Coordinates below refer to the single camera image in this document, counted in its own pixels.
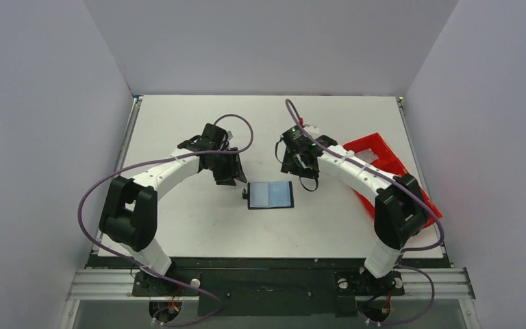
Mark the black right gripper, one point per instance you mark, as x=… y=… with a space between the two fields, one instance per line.
x=298 y=162

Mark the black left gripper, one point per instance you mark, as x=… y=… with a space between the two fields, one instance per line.
x=233 y=173

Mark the black leather card holder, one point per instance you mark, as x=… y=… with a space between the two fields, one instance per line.
x=269 y=195

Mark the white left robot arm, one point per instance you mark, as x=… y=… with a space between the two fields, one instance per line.
x=130 y=212

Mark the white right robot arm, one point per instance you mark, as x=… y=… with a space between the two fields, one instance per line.
x=397 y=200

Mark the silver card in bin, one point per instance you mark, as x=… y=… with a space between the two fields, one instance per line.
x=368 y=156

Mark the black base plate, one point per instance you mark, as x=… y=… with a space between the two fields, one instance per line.
x=345 y=286

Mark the aluminium frame rail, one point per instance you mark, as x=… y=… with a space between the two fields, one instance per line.
x=118 y=284

